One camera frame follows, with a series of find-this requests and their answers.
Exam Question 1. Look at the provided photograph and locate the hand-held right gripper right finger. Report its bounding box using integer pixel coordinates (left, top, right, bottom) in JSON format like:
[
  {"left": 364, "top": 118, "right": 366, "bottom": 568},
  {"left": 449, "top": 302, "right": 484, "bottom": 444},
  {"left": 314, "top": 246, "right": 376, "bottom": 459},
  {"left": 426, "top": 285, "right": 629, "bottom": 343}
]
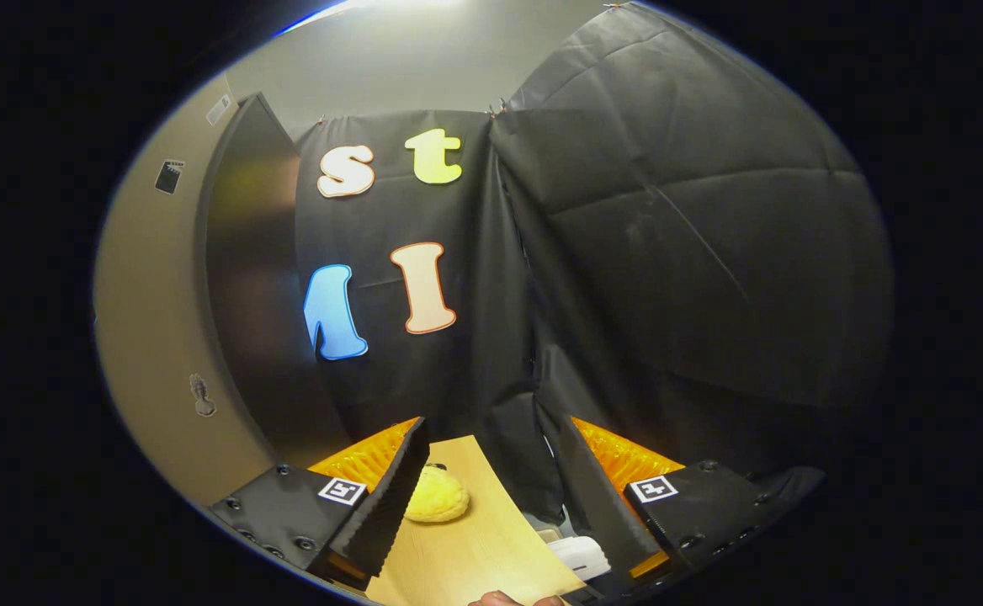
[{"left": 557, "top": 415, "right": 825, "bottom": 582}]

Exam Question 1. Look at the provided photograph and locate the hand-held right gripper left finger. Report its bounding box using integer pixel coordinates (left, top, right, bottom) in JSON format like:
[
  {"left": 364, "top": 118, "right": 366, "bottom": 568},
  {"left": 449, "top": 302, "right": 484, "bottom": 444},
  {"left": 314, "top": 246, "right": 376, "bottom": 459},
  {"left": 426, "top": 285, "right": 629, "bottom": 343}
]
[{"left": 210, "top": 417, "right": 431, "bottom": 590}]

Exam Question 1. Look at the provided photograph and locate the dark grey cabinet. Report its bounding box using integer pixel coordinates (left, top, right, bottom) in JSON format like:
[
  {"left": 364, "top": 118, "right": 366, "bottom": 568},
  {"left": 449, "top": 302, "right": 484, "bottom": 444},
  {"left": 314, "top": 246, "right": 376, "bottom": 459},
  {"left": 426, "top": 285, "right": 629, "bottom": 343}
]
[{"left": 195, "top": 93, "right": 353, "bottom": 468}]

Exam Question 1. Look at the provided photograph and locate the yellow bread bun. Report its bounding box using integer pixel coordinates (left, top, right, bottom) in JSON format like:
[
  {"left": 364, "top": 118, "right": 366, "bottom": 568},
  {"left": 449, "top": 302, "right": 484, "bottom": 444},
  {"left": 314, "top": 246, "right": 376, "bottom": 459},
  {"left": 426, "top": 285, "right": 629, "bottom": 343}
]
[{"left": 405, "top": 463, "right": 471, "bottom": 524}]

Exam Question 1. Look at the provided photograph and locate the white plastic object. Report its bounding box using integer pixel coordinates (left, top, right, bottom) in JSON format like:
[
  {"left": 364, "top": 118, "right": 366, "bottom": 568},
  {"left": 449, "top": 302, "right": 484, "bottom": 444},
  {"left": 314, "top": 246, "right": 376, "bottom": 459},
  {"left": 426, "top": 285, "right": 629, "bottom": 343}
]
[{"left": 549, "top": 536, "right": 612, "bottom": 582}]

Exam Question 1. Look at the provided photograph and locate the black backdrop cloth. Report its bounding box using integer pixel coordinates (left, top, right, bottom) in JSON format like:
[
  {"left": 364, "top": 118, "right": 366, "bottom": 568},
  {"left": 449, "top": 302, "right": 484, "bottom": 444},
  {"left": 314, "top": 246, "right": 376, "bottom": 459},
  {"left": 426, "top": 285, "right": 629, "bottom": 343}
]
[{"left": 294, "top": 4, "right": 895, "bottom": 527}]

